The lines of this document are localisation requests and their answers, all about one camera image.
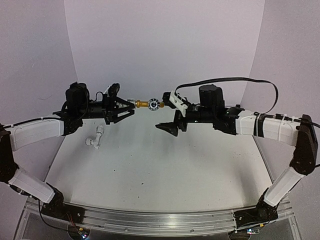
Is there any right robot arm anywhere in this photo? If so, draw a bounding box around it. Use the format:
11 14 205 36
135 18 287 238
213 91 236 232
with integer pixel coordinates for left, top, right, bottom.
156 84 318 208

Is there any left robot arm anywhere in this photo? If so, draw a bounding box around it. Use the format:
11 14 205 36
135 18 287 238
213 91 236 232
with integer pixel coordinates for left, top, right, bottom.
0 82 136 219

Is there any right small circuit board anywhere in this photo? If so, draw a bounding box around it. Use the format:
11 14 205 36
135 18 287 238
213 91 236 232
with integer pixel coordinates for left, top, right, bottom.
246 226 261 236

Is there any black right camera cable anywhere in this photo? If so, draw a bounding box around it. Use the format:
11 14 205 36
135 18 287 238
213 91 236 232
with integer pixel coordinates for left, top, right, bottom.
174 76 280 115

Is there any gold brass faucet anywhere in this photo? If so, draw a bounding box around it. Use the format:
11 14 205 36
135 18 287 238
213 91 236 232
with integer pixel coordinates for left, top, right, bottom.
134 98 165 111

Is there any small circuit board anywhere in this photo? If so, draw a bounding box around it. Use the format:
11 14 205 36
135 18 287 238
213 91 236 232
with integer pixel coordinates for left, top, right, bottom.
246 226 261 236
75 226 91 240

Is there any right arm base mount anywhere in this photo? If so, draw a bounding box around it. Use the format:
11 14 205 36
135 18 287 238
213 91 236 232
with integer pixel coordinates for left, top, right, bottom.
233 195 279 229

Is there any white plastic faucet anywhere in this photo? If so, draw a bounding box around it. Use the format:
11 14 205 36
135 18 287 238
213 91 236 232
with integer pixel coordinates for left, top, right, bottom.
85 125 104 150

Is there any aluminium front rail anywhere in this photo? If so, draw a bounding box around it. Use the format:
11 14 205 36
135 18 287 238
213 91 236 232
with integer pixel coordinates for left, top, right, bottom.
72 203 236 237

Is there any left small circuit board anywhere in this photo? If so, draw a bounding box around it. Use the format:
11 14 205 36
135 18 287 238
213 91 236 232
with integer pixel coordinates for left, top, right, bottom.
75 226 91 240

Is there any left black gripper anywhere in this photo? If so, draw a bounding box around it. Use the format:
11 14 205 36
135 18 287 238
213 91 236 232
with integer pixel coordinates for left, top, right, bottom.
76 91 135 124

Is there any white elbow fitting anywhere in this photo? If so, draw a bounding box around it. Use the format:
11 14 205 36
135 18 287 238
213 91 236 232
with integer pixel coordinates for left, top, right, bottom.
126 98 137 107

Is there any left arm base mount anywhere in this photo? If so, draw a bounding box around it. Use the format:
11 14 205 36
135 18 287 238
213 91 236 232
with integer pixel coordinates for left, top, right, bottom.
40 188 85 224

